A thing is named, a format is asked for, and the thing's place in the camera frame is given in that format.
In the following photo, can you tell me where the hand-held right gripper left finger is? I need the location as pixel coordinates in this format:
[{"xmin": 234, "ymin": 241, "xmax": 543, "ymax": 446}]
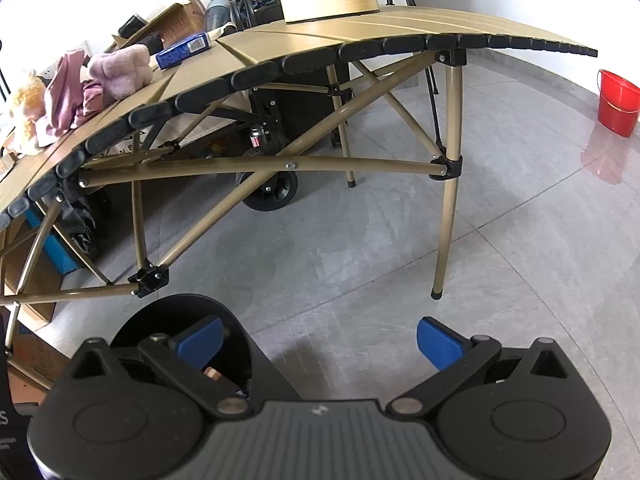
[{"xmin": 70, "ymin": 315, "xmax": 253, "ymax": 422}]

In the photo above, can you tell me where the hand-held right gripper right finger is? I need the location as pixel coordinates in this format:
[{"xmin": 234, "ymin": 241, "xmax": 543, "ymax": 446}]
[{"xmin": 392, "ymin": 316, "xmax": 573, "ymax": 420}]

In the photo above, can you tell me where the lavender fluffy towel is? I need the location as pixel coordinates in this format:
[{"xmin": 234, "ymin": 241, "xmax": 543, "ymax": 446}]
[{"xmin": 87, "ymin": 44, "xmax": 155, "ymax": 101}]

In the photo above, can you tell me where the purple satin cloth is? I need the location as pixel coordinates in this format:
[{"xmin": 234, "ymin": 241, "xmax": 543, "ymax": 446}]
[{"xmin": 32, "ymin": 49, "xmax": 106, "ymax": 148}]

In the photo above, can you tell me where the yellow white plush toy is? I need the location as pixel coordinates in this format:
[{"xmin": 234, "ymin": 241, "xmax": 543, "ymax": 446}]
[{"xmin": 7, "ymin": 71, "xmax": 51, "ymax": 156}]

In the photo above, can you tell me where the black wheeled cart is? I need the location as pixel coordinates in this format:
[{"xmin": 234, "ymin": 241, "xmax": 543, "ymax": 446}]
[{"xmin": 220, "ymin": 57, "xmax": 353, "ymax": 212}]

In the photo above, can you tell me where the black plastic bag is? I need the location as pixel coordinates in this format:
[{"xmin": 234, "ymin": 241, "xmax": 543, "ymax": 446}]
[{"xmin": 60, "ymin": 190, "xmax": 98, "ymax": 261}]

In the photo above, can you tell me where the blue box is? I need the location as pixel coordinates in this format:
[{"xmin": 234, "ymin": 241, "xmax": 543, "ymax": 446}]
[{"xmin": 25, "ymin": 210, "xmax": 81, "ymax": 276}]

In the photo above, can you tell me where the tan folding table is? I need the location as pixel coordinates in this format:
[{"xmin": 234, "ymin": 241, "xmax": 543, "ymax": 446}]
[{"xmin": 0, "ymin": 5, "xmax": 598, "ymax": 311}]

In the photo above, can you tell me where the blue tissue packet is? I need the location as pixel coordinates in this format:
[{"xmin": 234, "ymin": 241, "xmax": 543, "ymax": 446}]
[{"xmin": 155, "ymin": 32, "xmax": 213, "ymax": 70}]

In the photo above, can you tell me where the red bucket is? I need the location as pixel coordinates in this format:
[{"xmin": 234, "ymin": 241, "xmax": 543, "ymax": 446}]
[{"xmin": 595, "ymin": 69, "xmax": 640, "ymax": 138}]

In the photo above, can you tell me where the brown cardboard box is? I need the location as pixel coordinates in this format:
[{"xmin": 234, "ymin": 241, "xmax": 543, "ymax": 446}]
[{"xmin": 111, "ymin": 0, "xmax": 211, "ymax": 53}]

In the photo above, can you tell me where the blue water bottle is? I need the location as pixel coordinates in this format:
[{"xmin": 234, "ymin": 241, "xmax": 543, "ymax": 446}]
[{"xmin": 206, "ymin": 0, "xmax": 238, "ymax": 31}]

